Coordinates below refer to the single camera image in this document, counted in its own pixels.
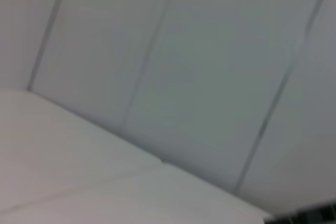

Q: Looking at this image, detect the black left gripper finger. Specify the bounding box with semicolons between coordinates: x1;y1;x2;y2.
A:
265;201;336;224

